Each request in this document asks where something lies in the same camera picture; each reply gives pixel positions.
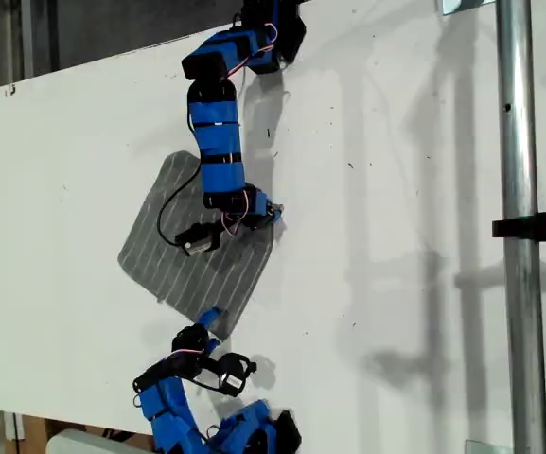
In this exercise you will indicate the grey striped towel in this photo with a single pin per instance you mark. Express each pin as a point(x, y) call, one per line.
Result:
point(168, 265)

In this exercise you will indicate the white plastic box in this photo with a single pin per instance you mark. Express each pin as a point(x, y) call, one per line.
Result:
point(97, 442)

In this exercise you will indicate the wooden board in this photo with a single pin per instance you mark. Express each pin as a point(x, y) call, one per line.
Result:
point(33, 437)

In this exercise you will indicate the black camera box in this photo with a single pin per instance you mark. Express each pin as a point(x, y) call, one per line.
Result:
point(232, 373)
point(197, 241)

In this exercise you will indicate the steel post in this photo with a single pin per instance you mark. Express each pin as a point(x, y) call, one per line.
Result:
point(518, 142)

